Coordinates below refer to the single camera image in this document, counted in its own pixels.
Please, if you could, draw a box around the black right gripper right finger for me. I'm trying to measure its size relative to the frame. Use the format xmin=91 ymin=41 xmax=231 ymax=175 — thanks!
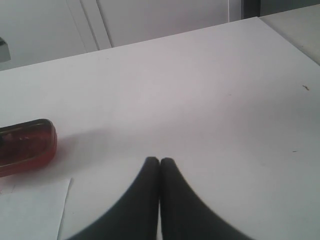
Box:
xmin=160 ymin=158 xmax=248 ymax=240

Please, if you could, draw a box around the white cabinet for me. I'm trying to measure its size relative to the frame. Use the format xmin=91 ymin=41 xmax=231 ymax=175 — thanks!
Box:
xmin=0 ymin=0 xmax=242 ymax=70

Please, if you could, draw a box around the dark vertical post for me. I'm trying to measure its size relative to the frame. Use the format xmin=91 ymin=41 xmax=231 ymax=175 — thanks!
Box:
xmin=241 ymin=0 xmax=261 ymax=19

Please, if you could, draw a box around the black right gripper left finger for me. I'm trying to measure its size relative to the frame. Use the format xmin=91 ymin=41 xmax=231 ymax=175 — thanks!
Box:
xmin=70 ymin=157 xmax=160 ymax=240

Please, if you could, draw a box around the red ink pad tin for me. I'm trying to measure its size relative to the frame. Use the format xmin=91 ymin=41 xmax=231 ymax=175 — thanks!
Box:
xmin=0 ymin=118 xmax=58 ymax=178

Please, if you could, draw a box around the white paper sheet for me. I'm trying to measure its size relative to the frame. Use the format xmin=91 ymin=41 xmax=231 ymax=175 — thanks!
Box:
xmin=0 ymin=179 xmax=71 ymax=240

